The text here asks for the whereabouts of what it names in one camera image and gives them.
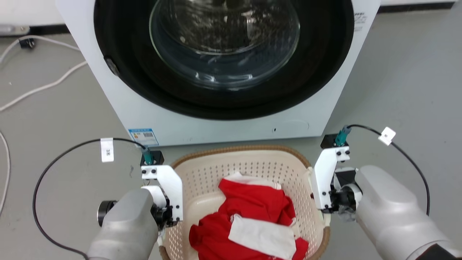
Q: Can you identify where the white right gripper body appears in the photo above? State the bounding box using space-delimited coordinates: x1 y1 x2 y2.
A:
312 146 363 214

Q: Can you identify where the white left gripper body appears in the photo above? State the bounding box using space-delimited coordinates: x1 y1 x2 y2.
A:
141 164 184 229

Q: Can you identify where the cream plastic laundry basket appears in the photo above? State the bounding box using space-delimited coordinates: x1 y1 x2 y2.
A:
159 145 331 260

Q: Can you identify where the blue energy label sticker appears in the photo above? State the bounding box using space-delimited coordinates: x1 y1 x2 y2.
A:
128 127 160 147

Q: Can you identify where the red garment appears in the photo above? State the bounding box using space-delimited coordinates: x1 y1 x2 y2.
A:
189 173 310 260

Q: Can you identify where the white cloth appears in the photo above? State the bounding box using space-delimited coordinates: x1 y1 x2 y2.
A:
228 214 297 260

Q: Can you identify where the white front-load washing machine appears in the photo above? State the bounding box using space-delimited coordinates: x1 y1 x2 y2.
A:
55 0 382 147

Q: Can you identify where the black round washer door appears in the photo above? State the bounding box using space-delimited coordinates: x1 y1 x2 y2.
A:
93 0 355 121

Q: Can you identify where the white printed info sticker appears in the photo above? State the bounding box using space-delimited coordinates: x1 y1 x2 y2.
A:
353 12 367 33

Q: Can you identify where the white power strip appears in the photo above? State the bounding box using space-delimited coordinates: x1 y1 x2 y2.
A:
0 24 31 36

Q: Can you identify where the small white cable tag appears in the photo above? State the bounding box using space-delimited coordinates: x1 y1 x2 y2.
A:
378 127 396 146

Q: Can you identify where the long white cable tag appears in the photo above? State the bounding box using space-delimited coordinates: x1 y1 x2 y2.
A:
100 138 115 163

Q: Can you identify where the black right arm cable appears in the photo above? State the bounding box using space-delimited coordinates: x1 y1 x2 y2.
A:
335 124 431 216

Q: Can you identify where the thick white floor cable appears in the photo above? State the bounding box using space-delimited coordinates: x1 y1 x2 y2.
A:
0 60 88 112

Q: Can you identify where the thin white floor cable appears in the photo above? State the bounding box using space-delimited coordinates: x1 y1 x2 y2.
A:
0 35 80 65
0 131 11 216

